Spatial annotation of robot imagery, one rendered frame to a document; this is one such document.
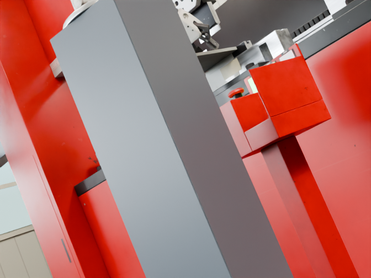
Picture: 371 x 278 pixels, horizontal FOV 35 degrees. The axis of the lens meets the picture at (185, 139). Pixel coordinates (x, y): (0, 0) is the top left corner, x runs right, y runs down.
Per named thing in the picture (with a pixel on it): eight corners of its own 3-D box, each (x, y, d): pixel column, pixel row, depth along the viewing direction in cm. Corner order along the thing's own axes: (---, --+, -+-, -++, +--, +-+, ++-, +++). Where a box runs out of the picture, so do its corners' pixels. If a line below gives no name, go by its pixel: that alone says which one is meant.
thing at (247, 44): (206, 78, 189) (202, 70, 190) (212, 77, 191) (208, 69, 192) (247, 50, 175) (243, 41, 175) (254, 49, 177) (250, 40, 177)
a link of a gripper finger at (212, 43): (208, 27, 177) (224, 41, 179) (201, 32, 179) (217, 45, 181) (205, 33, 175) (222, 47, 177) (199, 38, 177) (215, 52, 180)
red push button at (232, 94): (229, 109, 134) (223, 95, 134) (242, 105, 136) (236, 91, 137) (239, 102, 131) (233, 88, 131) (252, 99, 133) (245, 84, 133)
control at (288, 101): (225, 165, 132) (194, 93, 135) (275, 146, 141) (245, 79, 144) (279, 137, 116) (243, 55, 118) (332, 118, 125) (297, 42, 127)
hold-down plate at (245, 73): (196, 113, 186) (192, 104, 186) (208, 110, 189) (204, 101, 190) (261, 72, 164) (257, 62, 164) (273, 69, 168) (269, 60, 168)
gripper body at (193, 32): (180, -1, 175) (208, 23, 179) (160, 16, 182) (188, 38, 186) (172, 15, 170) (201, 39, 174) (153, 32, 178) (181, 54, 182)
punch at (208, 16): (199, 44, 189) (187, 17, 190) (203, 43, 190) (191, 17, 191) (218, 28, 182) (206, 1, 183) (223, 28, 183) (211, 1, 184)
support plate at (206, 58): (139, 87, 172) (138, 84, 173) (201, 74, 190) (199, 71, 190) (174, 59, 159) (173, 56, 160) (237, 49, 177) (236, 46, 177)
